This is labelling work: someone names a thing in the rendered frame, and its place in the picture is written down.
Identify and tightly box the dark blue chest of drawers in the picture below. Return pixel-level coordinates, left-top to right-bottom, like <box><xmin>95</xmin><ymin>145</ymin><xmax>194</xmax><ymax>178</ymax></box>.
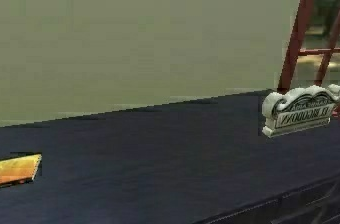
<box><xmin>0</xmin><ymin>88</ymin><xmax>340</xmax><ymax>224</ymax></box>

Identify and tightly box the white ornate sign plaque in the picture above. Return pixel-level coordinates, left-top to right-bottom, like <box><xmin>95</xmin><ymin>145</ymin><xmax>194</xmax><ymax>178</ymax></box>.
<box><xmin>261</xmin><ymin>83</ymin><xmax>340</xmax><ymax>139</ymax></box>

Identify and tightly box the red framed window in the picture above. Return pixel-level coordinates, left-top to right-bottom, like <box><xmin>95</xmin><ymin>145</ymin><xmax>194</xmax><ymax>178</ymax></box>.
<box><xmin>276</xmin><ymin>0</ymin><xmax>340</xmax><ymax>121</ymax></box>

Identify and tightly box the orange yellow flat book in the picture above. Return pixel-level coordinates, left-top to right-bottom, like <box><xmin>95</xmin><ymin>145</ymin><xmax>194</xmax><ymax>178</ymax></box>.
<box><xmin>0</xmin><ymin>152</ymin><xmax>43</xmax><ymax>194</ymax></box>

